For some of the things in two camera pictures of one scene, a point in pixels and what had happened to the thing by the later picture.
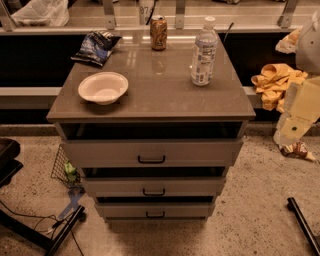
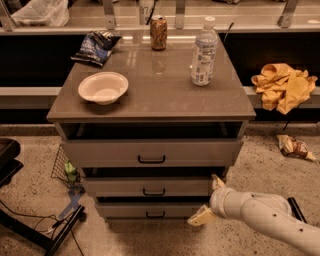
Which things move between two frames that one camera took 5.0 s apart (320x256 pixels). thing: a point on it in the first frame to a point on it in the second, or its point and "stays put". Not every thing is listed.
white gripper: [309, 50] to [218, 201]
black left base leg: [37, 237] stays put
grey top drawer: [200, 152] stays put
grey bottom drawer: [155, 209] stays put
